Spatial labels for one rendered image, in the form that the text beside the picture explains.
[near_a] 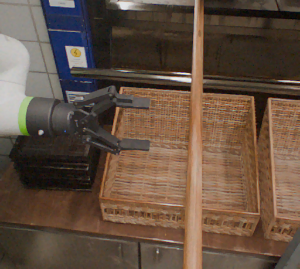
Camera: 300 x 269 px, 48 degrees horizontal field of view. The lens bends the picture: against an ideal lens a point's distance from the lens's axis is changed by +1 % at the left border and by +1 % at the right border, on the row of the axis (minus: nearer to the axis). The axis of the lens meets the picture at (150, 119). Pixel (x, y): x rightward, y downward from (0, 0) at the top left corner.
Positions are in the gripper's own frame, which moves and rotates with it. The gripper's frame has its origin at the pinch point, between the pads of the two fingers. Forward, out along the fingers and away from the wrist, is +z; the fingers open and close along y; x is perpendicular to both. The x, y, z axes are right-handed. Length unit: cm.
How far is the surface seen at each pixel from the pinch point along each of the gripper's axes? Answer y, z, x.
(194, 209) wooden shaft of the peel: -1.4, 11.5, 21.1
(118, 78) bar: 3.0, -10.2, -20.7
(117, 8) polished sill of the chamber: 1, -17, -59
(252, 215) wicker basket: 47, 34, -8
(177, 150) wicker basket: 60, 8, -45
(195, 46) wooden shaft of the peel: -1.5, 10.8, -32.4
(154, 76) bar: 1.9, -0.1, -21.3
